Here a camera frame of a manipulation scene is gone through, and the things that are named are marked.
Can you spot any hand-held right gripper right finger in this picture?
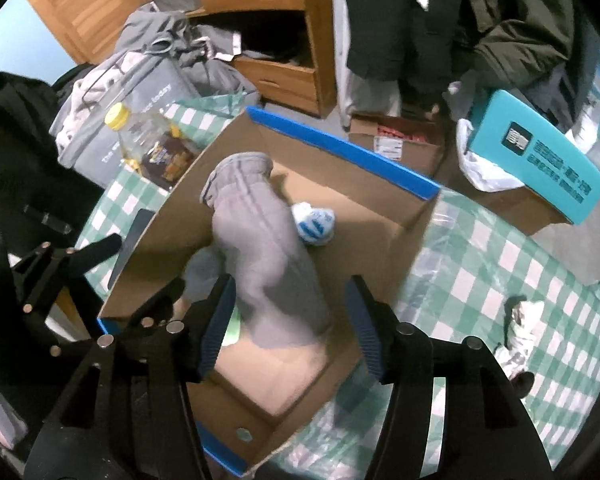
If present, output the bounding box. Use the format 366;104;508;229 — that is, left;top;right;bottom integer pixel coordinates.
344;274;556;480

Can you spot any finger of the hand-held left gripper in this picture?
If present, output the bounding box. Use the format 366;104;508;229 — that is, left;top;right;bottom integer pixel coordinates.
46;279;187;362
10;234;123;322

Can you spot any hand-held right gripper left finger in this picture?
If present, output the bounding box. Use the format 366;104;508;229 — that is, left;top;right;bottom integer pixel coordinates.
27;274;238;480

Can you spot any light green sock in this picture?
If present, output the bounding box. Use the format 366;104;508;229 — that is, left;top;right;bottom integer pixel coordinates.
224;304;243;347

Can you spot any large grey sock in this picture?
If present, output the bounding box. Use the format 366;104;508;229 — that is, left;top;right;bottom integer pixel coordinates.
200;151;332;351

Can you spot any blue-sided cardboard box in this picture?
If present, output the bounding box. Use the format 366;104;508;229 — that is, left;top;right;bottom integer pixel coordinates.
97;106;442;478

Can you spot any white blue-print sock ball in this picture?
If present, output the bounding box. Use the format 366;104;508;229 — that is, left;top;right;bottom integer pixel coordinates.
291;201;337;247

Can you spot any white patterned sock bundle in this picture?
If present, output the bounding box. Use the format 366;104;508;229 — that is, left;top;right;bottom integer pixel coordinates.
495;299;547;382

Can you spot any black sock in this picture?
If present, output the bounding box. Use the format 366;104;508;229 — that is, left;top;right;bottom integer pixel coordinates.
509;371;537;399

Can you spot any green checked tablecloth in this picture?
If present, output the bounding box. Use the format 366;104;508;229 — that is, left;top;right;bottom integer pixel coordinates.
75;92;600;480

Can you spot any yellow-capped oil bottle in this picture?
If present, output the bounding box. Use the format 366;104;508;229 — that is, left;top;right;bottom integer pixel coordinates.
104;102;202;192

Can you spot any grey clothes pile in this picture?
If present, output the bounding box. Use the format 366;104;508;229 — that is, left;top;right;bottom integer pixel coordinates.
49;52;182;187

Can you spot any small open cardboard box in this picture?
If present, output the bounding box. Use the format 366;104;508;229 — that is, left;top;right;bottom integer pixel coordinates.
347;112;447;179

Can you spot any brown cardboard box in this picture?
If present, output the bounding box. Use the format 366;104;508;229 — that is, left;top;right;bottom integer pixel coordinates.
432;160;582;237

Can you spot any white hanging garment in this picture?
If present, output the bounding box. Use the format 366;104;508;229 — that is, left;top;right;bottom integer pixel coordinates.
327;0;402;127

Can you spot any teal printed box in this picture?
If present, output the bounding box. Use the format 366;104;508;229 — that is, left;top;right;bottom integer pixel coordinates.
467;89;600;225

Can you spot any grey hoodie pile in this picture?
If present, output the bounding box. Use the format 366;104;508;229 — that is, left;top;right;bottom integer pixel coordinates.
114;7;262;107

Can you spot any black coat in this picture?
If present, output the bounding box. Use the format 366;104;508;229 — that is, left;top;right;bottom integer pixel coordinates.
344;0;477;97

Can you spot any wooden louvred wardrobe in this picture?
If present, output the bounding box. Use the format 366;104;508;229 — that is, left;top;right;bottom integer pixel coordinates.
22;0;332;119

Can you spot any dark navy coat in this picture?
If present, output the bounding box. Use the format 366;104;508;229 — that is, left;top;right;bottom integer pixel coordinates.
544;25;600;127

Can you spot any olive green jacket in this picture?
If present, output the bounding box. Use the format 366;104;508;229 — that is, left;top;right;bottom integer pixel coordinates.
459;0;577;92

